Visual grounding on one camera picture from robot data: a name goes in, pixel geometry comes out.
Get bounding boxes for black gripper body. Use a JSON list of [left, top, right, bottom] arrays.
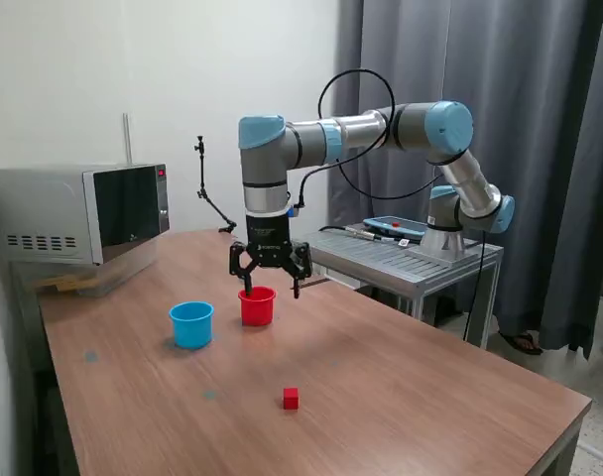
[[244, 213, 296, 272]]

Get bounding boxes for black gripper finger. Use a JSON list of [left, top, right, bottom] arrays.
[[284, 240, 312, 300], [227, 240, 257, 301]]

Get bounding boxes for red plastic cup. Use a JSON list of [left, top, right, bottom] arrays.
[[237, 286, 277, 328]]

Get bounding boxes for grey metal side table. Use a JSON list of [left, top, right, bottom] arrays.
[[285, 228, 505, 348]]

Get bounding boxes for blue plastic cup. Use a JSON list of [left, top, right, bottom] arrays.
[[169, 300, 215, 351]]

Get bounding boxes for blue teach pendant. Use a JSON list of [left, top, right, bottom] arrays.
[[363, 215, 426, 238]]

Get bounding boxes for wooden sticks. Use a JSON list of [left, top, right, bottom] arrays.
[[36, 275, 99, 294]]

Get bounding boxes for silver microwave oven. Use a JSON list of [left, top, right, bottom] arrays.
[[0, 162, 172, 267]]

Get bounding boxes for black sandal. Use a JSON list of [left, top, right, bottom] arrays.
[[497, 329, 544, 356]]

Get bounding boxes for grey curtain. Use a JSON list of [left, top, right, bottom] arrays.
[[327, 0, 603, 362]]

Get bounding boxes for grey table leg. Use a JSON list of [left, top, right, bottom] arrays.
[[553, 399, 594, 476]]

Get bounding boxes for black pendant cable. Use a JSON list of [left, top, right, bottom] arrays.
[[317, 224, 407, 244]]

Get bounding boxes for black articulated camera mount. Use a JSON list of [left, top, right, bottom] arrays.
[[191, 133, 238, 234]]

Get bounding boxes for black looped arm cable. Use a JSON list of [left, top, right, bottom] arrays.
[[298, 68, 446, 209]]

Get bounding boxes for white wall pipe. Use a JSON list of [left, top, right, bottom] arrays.
[[121, 112, 134, 165]]

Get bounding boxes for black power cable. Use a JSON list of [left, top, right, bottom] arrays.
[[464, 237, 489, 343]]

